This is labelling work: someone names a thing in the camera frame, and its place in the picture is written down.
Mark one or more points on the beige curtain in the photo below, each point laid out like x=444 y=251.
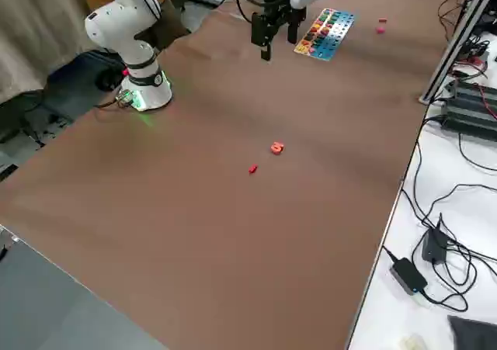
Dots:
x=39 y=35

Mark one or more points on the black power adapter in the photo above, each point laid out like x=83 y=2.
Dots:
x=434 y=245

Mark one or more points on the dark grey cloth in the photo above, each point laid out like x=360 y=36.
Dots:
x=473 y=332

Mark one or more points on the aluminium frame post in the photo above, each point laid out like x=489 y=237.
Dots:
x=446 y=55

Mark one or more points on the orange number five piece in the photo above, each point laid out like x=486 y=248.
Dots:
x=276 y=147

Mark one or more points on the black adapter with blue light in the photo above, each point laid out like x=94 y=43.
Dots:
x=407 y=276

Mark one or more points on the blue toy puzzle board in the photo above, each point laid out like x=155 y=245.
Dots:
x=338 y=35

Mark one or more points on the black power supply unit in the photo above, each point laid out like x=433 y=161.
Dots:
x=470 y=113

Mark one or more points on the red rectangular block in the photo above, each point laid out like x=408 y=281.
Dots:
x=253 y=168

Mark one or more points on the white desk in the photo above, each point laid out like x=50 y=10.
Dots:
x=388 y=326

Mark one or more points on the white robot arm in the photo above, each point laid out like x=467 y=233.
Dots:
x=116 y=28

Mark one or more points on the pink number one piece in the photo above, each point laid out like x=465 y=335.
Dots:
x=380 y=30

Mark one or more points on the grey metal panel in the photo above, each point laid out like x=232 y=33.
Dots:
x=46 y=307

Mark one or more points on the black bag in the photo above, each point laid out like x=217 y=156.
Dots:
x=85 y=68

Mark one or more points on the small white object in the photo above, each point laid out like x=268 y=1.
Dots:
x=413 y=343

